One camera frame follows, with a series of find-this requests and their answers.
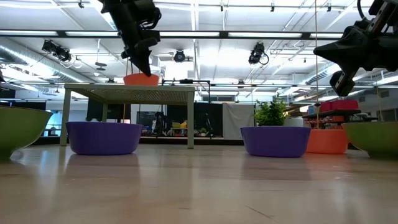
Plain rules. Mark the metal storage rack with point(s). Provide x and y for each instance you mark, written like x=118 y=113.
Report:
x=329 y=112

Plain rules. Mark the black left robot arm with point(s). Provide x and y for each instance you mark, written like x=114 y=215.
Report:
x=127 y=14

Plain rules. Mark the black frame rail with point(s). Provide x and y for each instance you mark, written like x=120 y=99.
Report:
x=217 y=141

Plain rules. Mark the white cloth panel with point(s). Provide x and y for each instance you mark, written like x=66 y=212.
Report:
x=234 y=119

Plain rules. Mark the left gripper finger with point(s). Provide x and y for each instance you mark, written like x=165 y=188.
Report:
x=146 y=60

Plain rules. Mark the black bent tube stand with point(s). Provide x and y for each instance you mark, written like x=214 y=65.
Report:
x=186 y=81

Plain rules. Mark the background black robot arm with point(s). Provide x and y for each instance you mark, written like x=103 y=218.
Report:
x=206 y=121
x=160 y=123

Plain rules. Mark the green plant in white pot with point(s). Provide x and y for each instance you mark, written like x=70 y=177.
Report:
x=270 y=113

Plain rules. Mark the silver ceiling duct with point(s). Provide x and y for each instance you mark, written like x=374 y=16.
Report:
x=25 y=59

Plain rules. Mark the black ceiling disc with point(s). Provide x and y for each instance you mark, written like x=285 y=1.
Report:
x=101 y=64

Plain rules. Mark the pale green perforated metal shelf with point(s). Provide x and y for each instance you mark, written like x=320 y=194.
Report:
x=130 y=95

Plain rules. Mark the orange plastic bowl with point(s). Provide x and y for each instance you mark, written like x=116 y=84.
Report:
x=133 y=80
x=326 y=141

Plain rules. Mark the purple plastic bowl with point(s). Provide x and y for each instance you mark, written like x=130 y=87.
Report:
x=102 y=138
x=275 y=141

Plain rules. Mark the dark overhead beam with lights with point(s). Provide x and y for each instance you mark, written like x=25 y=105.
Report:
x=224 y=34

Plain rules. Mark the white round column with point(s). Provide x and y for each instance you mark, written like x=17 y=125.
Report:
x=295 y=122

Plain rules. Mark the black studio light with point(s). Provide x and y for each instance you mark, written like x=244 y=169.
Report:
x=63 y=54
x=49 y=46

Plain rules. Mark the round black ceiling light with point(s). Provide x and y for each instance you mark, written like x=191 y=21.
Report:
x=179 y=56

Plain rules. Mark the blue box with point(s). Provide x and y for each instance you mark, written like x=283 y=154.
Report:
x=311 y=109

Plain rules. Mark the green plastic bowl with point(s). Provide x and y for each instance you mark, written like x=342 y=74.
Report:
x=373 y=138
x=21 y=130

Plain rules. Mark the large red storage bin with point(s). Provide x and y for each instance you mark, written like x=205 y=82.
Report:
x=345 y=104

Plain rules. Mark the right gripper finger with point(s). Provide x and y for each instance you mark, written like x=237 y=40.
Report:
x=351 y=40
x=354 y=60

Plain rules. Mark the yellow box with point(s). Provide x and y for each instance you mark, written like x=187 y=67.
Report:
x=183 y=124

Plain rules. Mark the small red storage bin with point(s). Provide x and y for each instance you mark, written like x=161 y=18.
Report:
x=325 y=107

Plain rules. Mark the black fabric panel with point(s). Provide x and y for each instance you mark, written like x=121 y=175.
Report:
x=93 y=109

